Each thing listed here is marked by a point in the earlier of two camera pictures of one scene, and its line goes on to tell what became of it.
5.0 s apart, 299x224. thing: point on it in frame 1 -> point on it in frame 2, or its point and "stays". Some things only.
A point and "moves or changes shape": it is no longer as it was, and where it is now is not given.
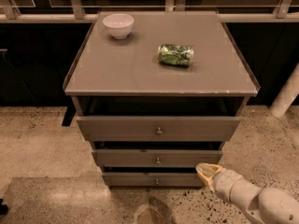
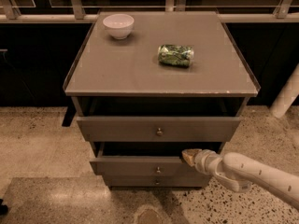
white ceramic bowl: x=119 y=24 stays
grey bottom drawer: x=152 y=179 stays
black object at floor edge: x=4 y=208 stays
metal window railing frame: x=172 y=3 stays
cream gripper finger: x=209 y=180 -> x=190 y=159
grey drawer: x=157 y=158 moves or changes shape
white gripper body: x=223 y=182 -> x=201 y=161
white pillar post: x=286 y=95 stays
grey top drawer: x=158 y=128 stays
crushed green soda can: x=176 y=55 stays
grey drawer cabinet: x=157 y=93 stays
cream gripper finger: x=211 y=170 -> x=191 y=153
